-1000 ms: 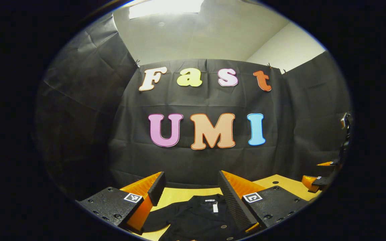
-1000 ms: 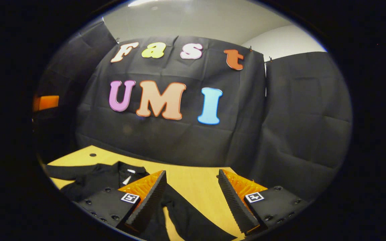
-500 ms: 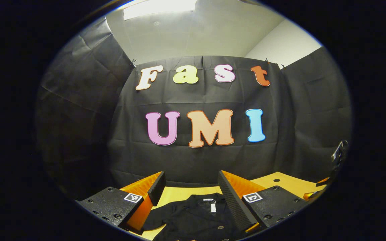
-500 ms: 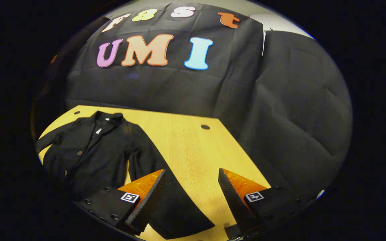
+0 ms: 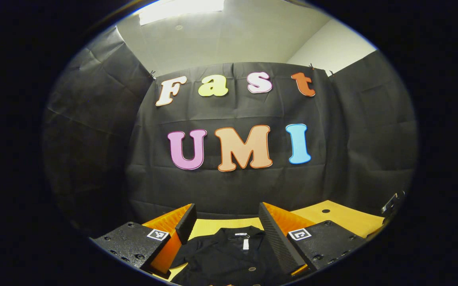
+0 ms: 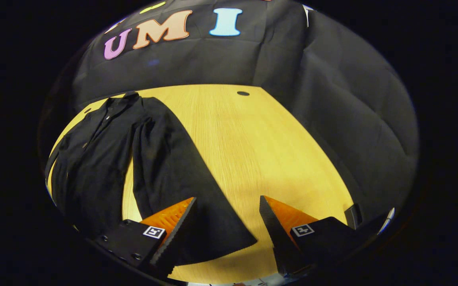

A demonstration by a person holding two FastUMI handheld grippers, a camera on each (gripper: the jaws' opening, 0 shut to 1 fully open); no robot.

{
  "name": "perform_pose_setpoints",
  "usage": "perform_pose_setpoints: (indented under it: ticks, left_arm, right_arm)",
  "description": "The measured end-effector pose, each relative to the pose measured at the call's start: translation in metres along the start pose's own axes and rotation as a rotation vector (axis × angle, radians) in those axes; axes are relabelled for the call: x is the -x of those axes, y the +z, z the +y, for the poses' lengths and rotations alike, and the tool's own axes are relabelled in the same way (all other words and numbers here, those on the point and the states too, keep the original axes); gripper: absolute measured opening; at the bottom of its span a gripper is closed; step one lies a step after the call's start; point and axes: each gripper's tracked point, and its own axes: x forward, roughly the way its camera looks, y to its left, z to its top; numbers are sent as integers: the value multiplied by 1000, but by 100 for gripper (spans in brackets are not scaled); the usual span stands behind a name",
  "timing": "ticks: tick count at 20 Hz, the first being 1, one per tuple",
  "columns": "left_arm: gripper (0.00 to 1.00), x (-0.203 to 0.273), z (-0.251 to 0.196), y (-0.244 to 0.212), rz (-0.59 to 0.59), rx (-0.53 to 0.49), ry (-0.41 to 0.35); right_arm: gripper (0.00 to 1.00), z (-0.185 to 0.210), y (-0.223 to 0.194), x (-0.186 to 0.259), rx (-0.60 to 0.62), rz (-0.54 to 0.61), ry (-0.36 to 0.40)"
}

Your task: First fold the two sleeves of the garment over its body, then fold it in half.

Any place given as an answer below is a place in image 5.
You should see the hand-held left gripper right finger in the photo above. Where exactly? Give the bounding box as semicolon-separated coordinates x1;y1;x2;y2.
258;201;369;277

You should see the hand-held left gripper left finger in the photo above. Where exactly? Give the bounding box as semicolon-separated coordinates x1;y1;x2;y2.
92;203;198;279

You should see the black button shirt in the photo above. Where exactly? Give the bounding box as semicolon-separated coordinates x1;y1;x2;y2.
169;226;293;286

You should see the black backdrop cloth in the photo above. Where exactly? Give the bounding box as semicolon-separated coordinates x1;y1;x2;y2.
41;26;419;239

